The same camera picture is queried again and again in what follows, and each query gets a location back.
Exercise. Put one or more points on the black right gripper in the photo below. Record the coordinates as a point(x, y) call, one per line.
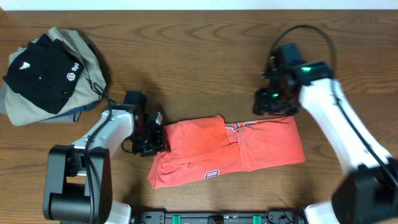
point(262, 103)

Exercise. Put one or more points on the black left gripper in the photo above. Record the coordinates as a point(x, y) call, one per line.
point(158, 144)

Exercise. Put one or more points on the red t-shirt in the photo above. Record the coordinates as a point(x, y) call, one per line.
point(199, 149)

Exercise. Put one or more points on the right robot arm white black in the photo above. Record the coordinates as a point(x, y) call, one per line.
point(368, 192)

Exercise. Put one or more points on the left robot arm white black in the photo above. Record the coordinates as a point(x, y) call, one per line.
point(78, 183)

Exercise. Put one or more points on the dark blue folded garment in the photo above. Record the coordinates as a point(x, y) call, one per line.
point(80, 109)

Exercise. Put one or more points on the black folded shirt white logo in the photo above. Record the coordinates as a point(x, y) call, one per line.
point(45, 73)

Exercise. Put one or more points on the grey folded garment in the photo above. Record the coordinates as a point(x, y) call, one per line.
point(21, 111)

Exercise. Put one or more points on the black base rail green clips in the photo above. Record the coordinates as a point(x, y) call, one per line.
point(272, 216)

